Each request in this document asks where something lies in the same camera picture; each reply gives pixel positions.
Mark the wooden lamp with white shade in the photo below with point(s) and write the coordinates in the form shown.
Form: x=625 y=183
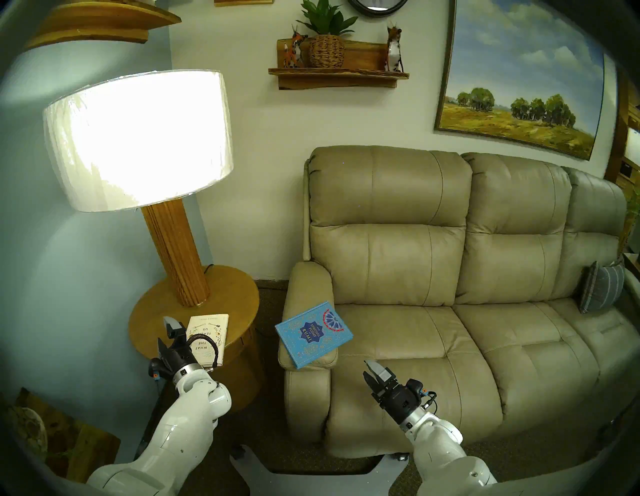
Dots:
x=140 y=135

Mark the blue Rumi poems book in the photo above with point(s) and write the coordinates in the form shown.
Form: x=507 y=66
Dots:
x=312 y=335

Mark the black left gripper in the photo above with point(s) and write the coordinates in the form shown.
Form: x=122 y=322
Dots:
x=180 y=362

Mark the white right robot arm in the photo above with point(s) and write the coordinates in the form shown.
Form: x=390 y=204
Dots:
x=445 y=460

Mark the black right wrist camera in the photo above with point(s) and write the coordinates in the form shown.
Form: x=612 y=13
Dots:
x=415 y=387

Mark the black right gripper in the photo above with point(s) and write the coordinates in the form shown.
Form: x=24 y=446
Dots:
x=402 y=402

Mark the leafy green houseplant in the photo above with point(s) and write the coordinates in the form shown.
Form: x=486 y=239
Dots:
x=632 y=220

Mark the grey striped cushion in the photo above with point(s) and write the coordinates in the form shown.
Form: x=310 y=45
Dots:
x=602 y=287

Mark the beige leather sofa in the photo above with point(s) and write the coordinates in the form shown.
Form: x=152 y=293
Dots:
x=415 y=260

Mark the live-edge wooden wall shelf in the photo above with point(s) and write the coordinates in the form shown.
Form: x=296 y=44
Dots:
x=335 y=79

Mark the wooden corner shelf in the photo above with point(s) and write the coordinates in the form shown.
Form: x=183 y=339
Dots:
x=110 y=25

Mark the round wooden side table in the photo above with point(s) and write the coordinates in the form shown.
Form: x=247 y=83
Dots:
x=235 y=295

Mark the framed landscape painting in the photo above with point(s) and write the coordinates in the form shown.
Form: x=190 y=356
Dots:
x=520 y=75

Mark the pale round plate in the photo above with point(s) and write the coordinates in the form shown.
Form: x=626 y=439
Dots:
x=30 y=432

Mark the small wooden wall shelf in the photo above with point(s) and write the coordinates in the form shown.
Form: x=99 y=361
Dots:
x=242 y=2

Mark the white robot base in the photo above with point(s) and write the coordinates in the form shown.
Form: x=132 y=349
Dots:
x=320 y=477

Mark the white hardcover Amish book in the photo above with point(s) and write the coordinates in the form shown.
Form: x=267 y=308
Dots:
x=212 y=327

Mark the decorated wooden board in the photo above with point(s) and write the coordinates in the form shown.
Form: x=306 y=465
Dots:
x=80 y=445

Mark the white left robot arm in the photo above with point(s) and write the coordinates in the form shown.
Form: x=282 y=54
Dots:
x=180 y=430

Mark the orange fox figurine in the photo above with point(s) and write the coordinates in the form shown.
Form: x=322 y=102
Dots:
x=294 y=50
x=394 y=47

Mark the black round wall clock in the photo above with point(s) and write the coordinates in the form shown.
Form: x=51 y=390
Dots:
x=377 y=4

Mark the green plant in wicker pot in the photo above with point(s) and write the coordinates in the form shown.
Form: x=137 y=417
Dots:
x=326 y=50

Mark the wooden cabinet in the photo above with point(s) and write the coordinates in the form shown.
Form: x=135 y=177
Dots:
x=630 y=150

